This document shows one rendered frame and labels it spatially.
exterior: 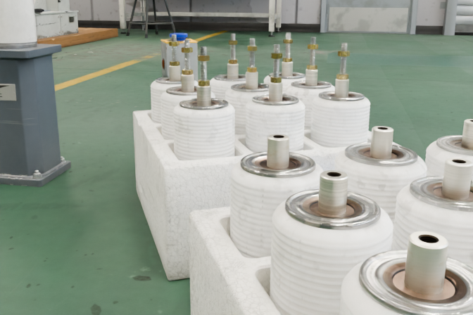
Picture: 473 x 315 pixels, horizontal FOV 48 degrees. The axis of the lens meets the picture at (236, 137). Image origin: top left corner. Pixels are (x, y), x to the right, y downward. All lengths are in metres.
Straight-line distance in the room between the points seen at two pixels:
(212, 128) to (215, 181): 0.08
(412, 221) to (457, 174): 0.05
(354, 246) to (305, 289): 0.05
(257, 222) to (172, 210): 0.28
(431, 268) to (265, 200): 0.21
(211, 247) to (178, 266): 0.30
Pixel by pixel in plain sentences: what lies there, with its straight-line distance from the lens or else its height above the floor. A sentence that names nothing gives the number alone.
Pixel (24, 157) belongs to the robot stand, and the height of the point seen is 0.06.
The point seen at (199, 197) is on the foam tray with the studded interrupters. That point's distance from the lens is 0.78.
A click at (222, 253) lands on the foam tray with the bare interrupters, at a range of 0.51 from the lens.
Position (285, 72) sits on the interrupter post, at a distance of 1.10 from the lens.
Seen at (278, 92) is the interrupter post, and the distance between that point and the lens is 0.84.
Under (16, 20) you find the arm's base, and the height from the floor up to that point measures 0.36.
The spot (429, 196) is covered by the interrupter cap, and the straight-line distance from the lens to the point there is 0.48.
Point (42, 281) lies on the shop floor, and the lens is 0.87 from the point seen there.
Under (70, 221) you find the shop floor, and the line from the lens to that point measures 1.06.
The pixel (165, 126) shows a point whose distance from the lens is 0.92.
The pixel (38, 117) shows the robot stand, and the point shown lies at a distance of 1.25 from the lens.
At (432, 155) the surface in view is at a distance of 0.64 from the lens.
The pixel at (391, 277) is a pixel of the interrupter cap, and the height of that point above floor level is 0.25.
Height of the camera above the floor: 0.42
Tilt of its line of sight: 15 degrees down
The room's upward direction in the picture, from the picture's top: straight up
